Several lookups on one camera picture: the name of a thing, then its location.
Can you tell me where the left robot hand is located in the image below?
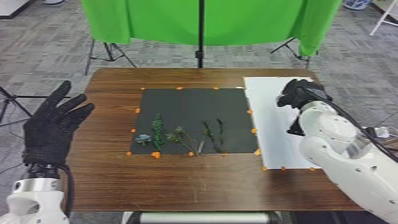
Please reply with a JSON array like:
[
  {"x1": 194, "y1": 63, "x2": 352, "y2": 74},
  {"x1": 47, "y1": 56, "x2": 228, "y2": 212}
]
[{"x1": 22, "y1": 80, "x2": 96, "y2": 167}]

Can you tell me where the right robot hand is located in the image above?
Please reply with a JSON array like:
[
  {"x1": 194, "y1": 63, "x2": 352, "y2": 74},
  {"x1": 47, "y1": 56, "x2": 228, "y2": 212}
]
[{"x1": 276, "y1": 78, "x2": 334, "y2": 109}]

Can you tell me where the black tripod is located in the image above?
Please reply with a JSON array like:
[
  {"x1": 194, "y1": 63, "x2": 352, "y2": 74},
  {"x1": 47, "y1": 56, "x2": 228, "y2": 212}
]
[{"x1": 0, "y1": 85, "x2": 73, "y2": 128}]

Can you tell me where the white sheet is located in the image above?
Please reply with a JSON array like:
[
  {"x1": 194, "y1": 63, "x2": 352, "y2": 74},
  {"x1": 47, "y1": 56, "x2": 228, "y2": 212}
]
[{"x1": 244, "y1": 76, "x2": 318, "y2": 171}]

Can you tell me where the black backdrop stand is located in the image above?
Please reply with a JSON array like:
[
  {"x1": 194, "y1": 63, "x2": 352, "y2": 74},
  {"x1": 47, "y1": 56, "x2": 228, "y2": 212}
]
[
  {"x1": 84, "y1": 38, "x2": 139, "y2": 76},
  {"x1": 269, "y1": 36, "x2": 313, "y2": 70}
]

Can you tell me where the blue flower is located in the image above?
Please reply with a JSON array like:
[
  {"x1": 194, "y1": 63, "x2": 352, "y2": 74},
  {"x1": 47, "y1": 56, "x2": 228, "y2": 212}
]
[{"x1": 134, "y1": 133, "x2": 153, "y2": 147}]

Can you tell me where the dark green sprig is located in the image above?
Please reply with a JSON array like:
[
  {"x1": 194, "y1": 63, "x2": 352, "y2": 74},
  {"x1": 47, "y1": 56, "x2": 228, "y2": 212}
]
[
  {"x1": 215, "y1": 118, "x2": 230, "y2": 153},
  {"x1": 201, "y1": 120, "x2": 222, "y2": 154}
]

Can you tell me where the dark mat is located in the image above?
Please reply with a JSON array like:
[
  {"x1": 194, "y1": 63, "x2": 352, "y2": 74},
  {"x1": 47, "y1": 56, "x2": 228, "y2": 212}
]
[{"x1": 128, "y1": 87, "x2": 262, "y2": 156}]

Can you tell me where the black stand pole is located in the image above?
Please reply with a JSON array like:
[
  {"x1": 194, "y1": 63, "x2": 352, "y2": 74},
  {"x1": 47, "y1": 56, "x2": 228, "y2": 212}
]
[{"x1": 196, "y1": 0, "x2": 206, "y2": 69}]

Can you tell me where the pale grey bar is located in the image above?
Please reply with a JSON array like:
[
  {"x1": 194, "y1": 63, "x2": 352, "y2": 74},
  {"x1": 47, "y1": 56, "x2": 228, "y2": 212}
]
[{"x1": 139, "y1": 212, "x2": 272, "y2": 224}]

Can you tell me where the black cable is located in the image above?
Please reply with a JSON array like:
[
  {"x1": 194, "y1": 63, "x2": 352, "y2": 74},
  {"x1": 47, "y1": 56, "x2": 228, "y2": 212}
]
[{"x1": 322, "y1": 97, "x2": 398, "y2": 164}]

